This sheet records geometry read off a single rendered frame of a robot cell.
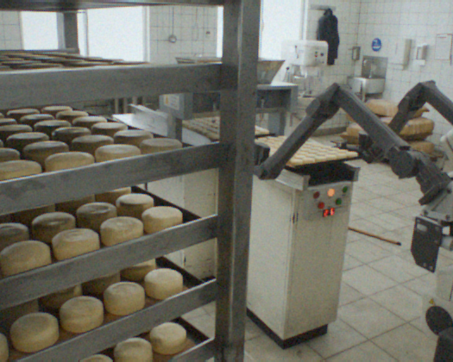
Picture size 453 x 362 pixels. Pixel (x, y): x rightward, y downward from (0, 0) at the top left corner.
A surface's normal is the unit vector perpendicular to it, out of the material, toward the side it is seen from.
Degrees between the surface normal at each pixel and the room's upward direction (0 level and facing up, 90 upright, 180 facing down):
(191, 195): 90
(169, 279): 0
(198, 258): 90
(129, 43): 90
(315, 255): 90
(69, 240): 0
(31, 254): 0
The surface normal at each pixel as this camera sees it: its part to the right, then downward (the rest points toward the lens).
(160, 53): 0.51, 0.28
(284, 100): -0.87, 0.13
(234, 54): -0.75, 0.18
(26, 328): 0.03, -0.95
